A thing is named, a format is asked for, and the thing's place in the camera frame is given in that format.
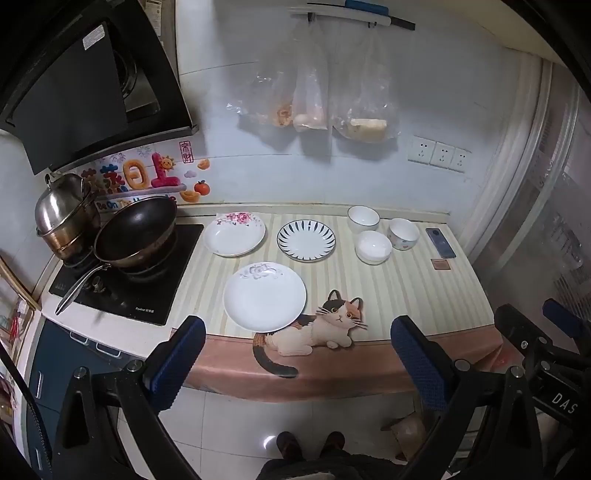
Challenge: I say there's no clear bag with yellow block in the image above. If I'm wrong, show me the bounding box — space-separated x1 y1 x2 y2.
331 28 402 145

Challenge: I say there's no blue smartphone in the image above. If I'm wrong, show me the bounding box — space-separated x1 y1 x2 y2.
425 227 457 260

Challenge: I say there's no small patterned white bowl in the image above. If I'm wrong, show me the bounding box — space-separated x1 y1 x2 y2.
387 218 420 251

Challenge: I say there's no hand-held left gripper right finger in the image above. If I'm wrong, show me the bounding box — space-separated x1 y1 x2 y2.
390 315 544 480

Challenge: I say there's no stainless steel pot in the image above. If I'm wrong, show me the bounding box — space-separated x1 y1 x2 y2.
34 173 101 260

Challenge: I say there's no clear bag with orange food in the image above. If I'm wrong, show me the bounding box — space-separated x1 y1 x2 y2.
225 21 298 131

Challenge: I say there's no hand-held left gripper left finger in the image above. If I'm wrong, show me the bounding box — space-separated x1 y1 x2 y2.
51 315 207 480

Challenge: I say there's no grey flower white plate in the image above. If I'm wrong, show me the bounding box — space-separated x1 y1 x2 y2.
223 262 308 333

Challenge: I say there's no person's left shoe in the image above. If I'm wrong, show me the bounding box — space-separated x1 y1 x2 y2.
276 431 304 462

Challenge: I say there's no wall hanging rail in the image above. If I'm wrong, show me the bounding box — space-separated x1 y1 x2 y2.
288 0 416 32

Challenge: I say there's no pink floral white plate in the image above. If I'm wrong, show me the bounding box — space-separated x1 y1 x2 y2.
204 211 267 257

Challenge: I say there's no colourful character wall sticker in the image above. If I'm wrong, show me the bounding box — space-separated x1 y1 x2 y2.
81 147 188 208

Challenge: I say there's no black wok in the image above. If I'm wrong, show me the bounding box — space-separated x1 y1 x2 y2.
55 196 179 316

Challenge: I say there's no person's shoe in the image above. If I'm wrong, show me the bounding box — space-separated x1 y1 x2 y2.
276 431 304 462
320 431 346 461

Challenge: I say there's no striped cat print tablecloth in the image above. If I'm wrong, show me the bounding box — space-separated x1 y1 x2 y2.
170 211 505 403

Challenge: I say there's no blue striped white plate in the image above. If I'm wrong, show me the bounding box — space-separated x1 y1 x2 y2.
277 220 337 263

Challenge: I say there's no black range hood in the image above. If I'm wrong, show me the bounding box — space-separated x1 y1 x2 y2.
0 0 195 176

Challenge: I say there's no clear bag with pale food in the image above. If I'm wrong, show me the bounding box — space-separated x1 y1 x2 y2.
292 18 331 136

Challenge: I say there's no blue kitchen cabinet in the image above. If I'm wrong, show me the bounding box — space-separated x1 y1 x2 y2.
21 318 145 464

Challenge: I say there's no glass sliding door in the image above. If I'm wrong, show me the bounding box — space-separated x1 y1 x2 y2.
468 60 591 324

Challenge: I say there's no plain white bowl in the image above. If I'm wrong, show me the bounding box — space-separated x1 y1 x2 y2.
355 230 393 265

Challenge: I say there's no person's right shoe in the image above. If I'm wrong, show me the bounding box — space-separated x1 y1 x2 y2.
320 431 346 461

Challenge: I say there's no dark rimmed white bowl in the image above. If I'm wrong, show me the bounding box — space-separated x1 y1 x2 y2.
347 205 380 234

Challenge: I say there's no black cable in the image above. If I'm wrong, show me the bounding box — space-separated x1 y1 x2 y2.
0 342 52 480

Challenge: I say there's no cardboard box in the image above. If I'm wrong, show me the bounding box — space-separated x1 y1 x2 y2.
380 412 428 462

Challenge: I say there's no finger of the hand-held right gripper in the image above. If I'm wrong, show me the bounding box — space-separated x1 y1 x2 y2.
542 298 587 342
495 304 561 370

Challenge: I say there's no black stove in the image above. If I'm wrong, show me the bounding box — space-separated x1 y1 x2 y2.
48 224 205 327

